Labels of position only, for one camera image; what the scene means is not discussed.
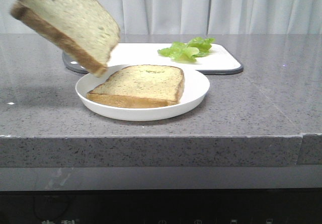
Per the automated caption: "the toasted bread slice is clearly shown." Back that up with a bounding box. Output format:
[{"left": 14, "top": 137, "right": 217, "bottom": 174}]
[
  {"left": 10, "top": 0, "right": 120, "bottom": 77},
  {"left": 86, "top": 64, "right": 185, "bottom": 108}
]

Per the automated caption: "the green lettuce leaf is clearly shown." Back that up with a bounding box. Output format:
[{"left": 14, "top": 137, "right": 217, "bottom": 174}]
[{"left": 157, "top": 37, "right": 215, "bottom": 63}]

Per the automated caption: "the white pleated curtain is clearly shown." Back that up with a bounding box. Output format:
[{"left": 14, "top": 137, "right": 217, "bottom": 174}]
[{"left": 0, "top": 0, "right": 322, "bottom": 35}]

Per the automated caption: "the white round plate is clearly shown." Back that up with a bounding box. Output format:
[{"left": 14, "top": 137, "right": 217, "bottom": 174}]
[{"left": 75, "top": 64, "right": 210, "bottom": 121}]

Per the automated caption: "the white cutting board grey rim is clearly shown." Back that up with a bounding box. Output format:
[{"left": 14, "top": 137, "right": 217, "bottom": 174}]
[{"left": 62, "top": 43, "right": 244, "bottom": 76}]

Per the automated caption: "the black appliance control panel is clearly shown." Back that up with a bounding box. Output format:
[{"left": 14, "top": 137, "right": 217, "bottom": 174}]
[{"left": 1, "top": 188, "right": 321, "bottom": 223}]

